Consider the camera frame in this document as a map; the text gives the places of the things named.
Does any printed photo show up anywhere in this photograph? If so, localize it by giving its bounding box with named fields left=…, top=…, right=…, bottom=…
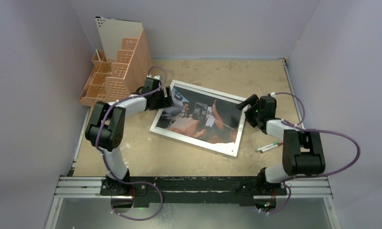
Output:
left=154, top=86, right=241, bottom=144

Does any white wooden picture frame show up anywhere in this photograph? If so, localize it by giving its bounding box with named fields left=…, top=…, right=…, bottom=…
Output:
left=150, top=80, right=245, bottom=157

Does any orange plastic file organizer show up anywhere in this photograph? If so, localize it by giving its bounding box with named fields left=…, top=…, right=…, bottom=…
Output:
left=78, top=29, right=152, bottom=107

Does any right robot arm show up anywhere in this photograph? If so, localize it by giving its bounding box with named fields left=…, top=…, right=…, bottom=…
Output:
left=236, top=93, right=326, bottom=194

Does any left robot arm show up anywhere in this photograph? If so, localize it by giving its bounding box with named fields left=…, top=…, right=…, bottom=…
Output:
left=84, top=77, right=173, bottom=195

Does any green capped marker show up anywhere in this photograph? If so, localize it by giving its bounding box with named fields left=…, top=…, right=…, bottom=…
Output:
left=255, top=141, right=280, bottom=153

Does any red capped marker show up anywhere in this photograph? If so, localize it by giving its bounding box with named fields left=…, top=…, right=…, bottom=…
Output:
left=258, top=142, right=283, bottom=153

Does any beige perforated folder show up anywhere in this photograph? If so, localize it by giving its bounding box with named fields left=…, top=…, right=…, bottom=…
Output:
left=94, top=16, right=143, bottom=62

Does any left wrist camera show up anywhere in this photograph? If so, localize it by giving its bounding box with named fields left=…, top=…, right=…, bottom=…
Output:
left=147, top=74, right=161, bottom=81

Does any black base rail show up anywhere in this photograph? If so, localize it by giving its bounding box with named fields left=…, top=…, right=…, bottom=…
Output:
left=100, top=173, right=287, bottom=208

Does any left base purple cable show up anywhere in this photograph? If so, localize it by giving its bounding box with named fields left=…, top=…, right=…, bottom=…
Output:
left=110, top=181, right=165, bottom=222

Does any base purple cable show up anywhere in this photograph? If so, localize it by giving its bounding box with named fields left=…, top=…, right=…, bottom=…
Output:
left=110, top=181, right=165, bottom=222
left=258, top=185, right=292, bottom=216

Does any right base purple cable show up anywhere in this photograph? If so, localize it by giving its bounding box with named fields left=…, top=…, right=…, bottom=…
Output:
left=258, top=185, right=292, bottom=216

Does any aluminium table frame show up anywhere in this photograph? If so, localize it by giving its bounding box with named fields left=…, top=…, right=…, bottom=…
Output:
left=43, top=58, right=341, bottom=229

